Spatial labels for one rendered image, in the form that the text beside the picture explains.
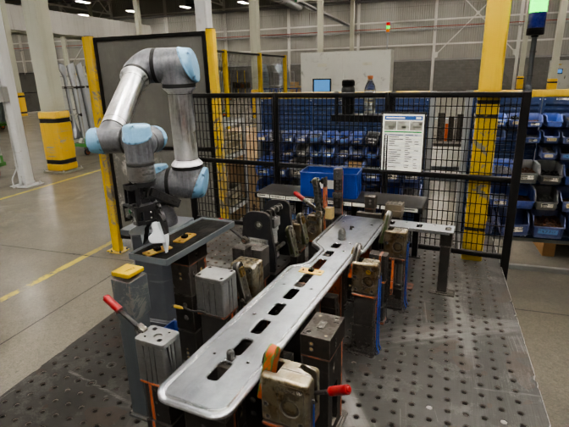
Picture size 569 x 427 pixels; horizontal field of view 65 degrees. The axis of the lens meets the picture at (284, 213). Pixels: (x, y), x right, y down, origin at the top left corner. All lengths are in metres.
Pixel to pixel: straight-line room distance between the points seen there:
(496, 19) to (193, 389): 1.97
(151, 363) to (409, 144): 1.68
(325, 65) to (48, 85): 4.87
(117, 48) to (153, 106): 0.57
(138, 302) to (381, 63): 7.35
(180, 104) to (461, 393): 1.31
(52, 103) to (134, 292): 7.98
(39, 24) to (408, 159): 7.66
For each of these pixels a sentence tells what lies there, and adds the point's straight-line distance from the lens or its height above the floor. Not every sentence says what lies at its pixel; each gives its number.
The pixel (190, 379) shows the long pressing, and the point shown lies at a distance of 1.09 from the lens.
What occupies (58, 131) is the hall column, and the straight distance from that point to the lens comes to 9.10.
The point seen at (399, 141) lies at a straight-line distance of 2.38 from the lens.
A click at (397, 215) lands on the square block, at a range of 2.14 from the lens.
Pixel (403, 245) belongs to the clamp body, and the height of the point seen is 0.99.
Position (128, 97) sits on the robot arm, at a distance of 1.53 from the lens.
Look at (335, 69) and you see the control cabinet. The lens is 8.39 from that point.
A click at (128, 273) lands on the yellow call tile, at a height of 1.16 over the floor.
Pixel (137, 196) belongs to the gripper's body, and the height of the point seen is 1.34.
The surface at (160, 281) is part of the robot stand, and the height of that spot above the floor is 0.90.
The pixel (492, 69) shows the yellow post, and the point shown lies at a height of 1.65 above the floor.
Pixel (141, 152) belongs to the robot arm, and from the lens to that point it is 1.25.
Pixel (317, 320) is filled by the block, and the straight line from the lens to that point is 1.21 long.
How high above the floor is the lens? 1.65
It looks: 17 degrees down
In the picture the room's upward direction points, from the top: 1 degrees counter-clockwise
